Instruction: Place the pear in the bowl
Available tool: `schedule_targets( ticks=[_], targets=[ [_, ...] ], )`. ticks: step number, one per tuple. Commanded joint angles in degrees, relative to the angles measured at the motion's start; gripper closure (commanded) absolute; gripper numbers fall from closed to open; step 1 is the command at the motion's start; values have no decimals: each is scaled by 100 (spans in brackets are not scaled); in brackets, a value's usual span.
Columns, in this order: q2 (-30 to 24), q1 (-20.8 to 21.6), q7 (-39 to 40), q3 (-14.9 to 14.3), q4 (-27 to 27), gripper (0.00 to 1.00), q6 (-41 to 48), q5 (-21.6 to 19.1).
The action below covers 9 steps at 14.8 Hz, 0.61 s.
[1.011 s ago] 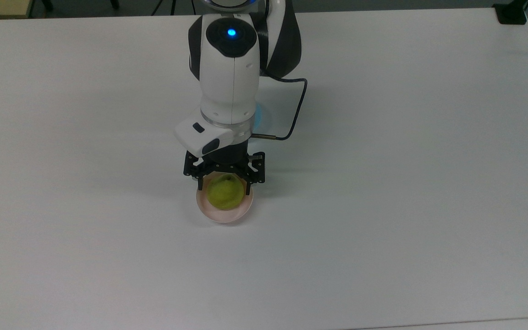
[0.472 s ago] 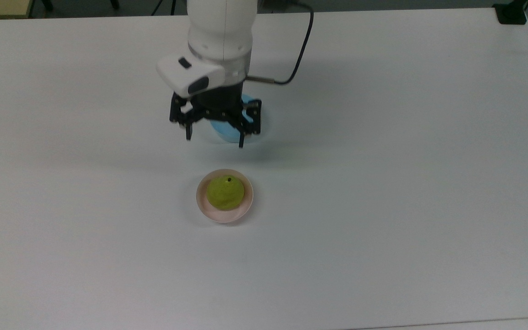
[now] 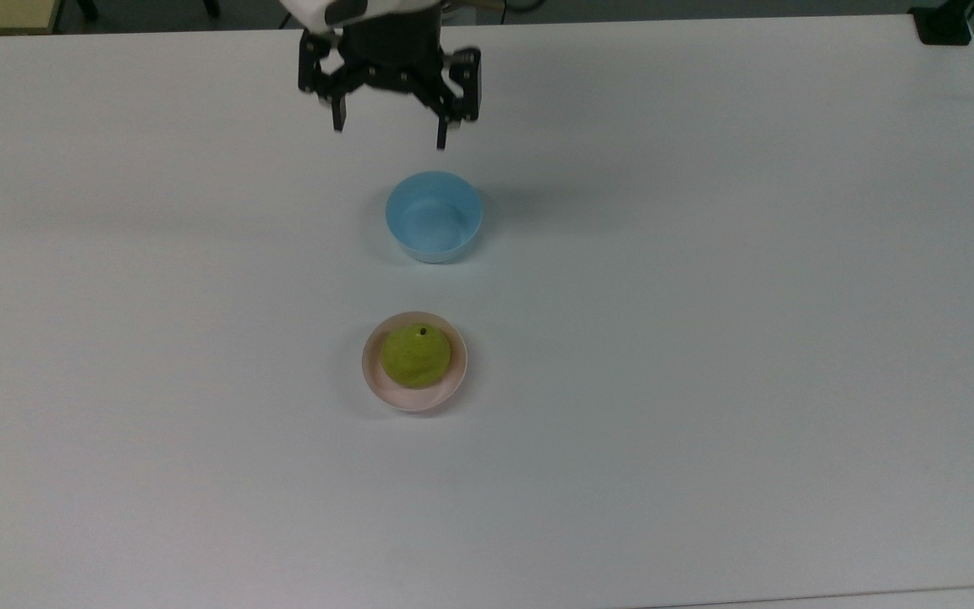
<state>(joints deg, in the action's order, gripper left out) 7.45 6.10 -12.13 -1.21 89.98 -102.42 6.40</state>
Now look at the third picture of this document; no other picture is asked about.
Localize light blue plastic bowl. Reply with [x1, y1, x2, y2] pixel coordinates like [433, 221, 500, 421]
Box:
[385, 171, 484, 265]

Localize yellow-green pear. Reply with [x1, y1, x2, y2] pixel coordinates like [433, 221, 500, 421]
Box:
[380, 325, 452, 390]

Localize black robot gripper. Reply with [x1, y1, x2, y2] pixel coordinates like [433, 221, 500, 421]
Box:
[298, 10, 483, 151]

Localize black camera stand clamp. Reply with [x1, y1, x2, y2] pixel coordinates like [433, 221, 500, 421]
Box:
[910, 0, 974, 47]

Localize pink plastic bowl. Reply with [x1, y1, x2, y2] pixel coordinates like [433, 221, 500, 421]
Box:
[361, 311, 468, 414]

